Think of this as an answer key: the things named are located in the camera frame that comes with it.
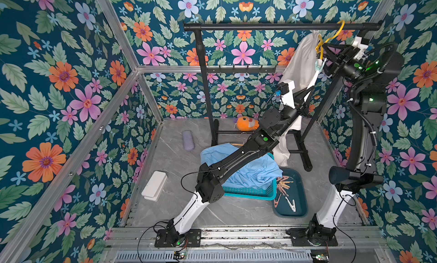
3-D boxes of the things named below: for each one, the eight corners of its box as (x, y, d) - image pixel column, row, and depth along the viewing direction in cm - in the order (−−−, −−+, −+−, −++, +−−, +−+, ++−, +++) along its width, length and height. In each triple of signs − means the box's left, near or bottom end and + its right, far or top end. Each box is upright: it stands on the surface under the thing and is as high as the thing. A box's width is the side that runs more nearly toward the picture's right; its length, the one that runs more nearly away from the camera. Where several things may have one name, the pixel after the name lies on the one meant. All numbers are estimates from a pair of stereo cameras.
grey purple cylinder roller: (185, 152, 104) (184, 150, 102) (182, 133, 114) (181, 131, 112) (195, 150, 106) (194, 147, 104) (191, 131, 115) (190, 129, 113)
